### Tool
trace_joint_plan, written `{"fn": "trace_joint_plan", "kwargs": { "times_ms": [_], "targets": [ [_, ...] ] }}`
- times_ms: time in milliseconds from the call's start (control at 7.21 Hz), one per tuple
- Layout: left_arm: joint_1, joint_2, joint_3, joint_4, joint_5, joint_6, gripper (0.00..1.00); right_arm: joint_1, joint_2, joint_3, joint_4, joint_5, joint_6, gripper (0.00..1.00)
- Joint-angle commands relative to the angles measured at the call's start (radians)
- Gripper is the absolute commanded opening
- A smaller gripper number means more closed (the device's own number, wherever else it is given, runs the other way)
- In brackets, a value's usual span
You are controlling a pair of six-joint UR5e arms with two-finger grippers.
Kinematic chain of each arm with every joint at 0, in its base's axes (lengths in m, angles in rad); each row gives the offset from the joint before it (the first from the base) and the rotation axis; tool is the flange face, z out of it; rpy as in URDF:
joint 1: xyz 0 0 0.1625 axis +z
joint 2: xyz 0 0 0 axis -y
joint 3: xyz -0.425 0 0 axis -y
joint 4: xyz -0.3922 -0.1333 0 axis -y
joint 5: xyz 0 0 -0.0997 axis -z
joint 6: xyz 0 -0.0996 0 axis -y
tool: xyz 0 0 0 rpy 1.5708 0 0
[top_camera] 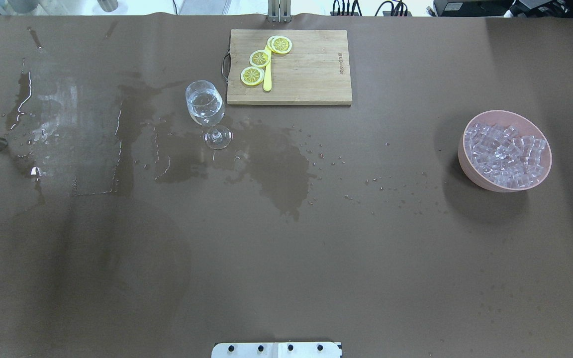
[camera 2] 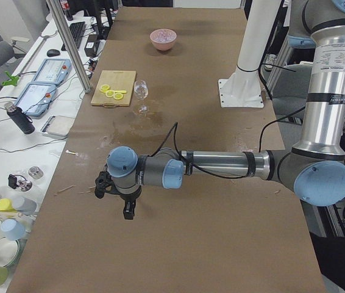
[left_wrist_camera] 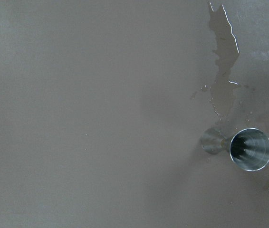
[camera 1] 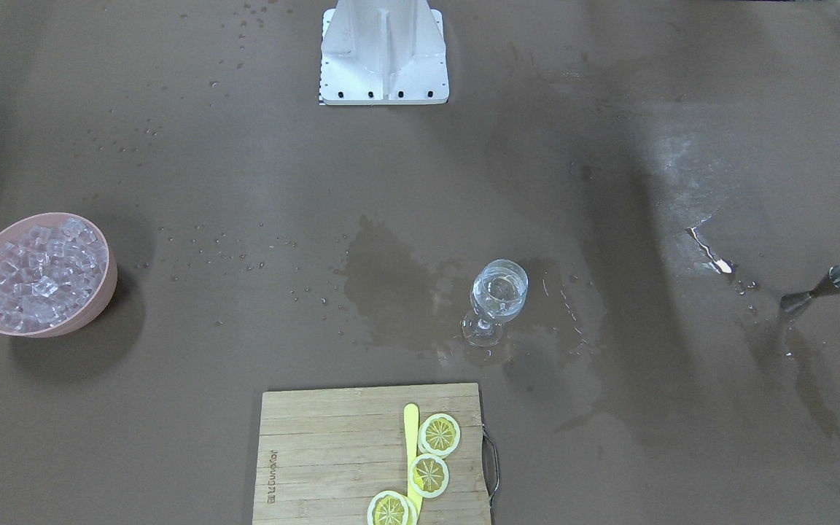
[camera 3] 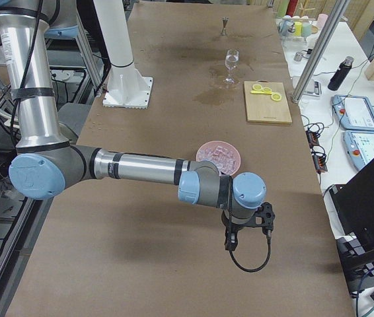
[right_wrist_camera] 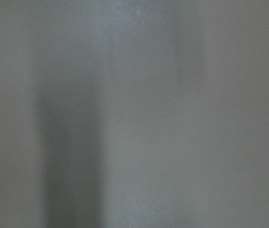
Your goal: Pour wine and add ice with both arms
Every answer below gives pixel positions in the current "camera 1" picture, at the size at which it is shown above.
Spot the steel jigger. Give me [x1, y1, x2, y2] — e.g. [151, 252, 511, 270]
[779, 265, 840, 318]

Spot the clear wine glass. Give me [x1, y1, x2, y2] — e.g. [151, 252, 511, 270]
[461, 259, 528, 348]

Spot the clear ice cubes pile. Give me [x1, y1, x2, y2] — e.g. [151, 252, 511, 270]
[0, 217, 109, 334]

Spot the yellow plastic knife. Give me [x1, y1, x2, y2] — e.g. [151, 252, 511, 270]
[403, 402, 423, 524]

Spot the lemon slice far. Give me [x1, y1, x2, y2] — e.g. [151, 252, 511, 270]
[417, 413, 462, 458]

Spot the lemon slice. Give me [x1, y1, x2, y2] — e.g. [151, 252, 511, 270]
[417, 413, 462, 458]
[407, 453, 450, 499]
[365, 491, 417, 525]

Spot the lemon slice middle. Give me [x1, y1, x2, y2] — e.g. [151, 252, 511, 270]
[407, 453, 450, 499]

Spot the bamboo cutting board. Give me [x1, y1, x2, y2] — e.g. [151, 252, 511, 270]
[252, 383, 492, 524]

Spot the lemon slice near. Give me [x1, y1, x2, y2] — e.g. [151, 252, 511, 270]
[365, 491, 417, 525]

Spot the pink bowl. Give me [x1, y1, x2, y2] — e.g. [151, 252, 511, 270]
[0, 212, 119, 338]

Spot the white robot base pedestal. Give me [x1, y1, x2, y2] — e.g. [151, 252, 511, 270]
[318, 1, 450, 106]

